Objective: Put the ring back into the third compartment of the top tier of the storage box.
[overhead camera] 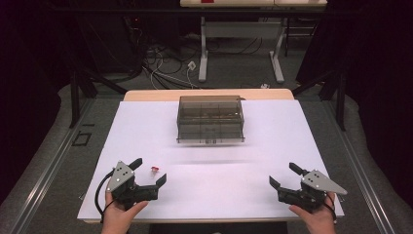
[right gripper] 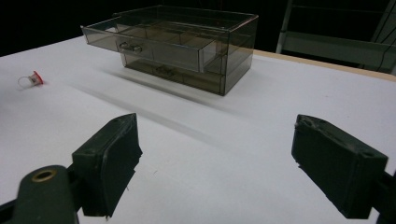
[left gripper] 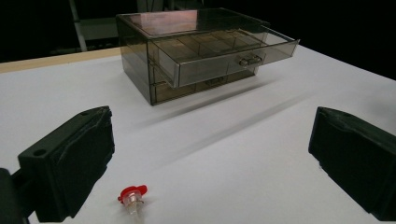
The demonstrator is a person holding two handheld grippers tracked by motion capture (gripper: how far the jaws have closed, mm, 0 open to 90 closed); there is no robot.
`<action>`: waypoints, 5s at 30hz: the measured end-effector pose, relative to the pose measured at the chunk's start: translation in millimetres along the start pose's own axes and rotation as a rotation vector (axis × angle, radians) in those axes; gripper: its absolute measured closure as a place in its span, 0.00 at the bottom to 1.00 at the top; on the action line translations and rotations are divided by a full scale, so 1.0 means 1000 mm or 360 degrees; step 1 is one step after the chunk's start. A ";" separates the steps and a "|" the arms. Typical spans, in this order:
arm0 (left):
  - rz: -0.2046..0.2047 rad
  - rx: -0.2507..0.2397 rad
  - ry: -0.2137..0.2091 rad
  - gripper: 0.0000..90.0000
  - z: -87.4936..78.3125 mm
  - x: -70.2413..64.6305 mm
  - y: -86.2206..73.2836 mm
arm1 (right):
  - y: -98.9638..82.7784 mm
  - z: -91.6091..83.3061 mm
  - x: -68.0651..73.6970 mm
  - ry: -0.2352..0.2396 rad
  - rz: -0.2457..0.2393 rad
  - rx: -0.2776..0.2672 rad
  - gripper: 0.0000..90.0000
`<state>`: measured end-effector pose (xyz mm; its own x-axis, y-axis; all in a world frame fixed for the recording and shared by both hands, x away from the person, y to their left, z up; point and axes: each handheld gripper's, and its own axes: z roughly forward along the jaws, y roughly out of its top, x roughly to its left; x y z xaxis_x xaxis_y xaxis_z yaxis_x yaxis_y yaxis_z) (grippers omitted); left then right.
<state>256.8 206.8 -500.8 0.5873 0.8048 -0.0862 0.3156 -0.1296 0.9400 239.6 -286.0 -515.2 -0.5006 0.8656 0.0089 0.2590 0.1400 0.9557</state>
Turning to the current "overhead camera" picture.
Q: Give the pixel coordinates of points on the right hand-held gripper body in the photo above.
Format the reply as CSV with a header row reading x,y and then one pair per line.
x,y
315,182

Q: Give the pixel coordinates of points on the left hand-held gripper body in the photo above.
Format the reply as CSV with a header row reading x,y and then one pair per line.
x,y
120,177

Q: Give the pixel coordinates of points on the small red and white object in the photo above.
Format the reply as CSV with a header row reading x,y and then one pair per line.
x,y
155,169

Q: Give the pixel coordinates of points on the grey transparent drawer box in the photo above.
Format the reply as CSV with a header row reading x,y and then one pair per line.
x,y
210,118

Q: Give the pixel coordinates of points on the person's right hand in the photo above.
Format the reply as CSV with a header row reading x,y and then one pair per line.
x,y
319,221

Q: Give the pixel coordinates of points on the person's left hand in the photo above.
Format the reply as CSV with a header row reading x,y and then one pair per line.
x,y
117,217

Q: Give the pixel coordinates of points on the white table sheet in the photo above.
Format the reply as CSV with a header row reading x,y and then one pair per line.
x,y
227,182

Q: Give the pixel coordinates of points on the wooden table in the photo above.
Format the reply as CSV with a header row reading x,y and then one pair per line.
x,y
152,95

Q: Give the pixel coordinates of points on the black metal stand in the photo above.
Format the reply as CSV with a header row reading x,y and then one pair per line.
x,y
340,100
75,97

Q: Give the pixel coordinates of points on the white floor plug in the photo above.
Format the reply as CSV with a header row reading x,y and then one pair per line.
x,y
265,86

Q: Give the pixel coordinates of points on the white power adapter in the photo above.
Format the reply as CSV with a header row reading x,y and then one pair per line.
x,y
191,65

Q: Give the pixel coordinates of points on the dark curtain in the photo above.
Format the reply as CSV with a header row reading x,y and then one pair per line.
x,y
373,65
29,81

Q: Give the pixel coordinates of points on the white background desk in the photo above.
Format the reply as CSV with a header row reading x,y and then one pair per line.
x,y
240,30

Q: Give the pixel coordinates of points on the red thing on desk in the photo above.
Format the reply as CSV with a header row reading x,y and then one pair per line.
x,y
207,1

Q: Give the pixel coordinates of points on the aluminium floor rail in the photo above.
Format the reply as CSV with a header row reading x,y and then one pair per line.
x,y
45,165
363,172

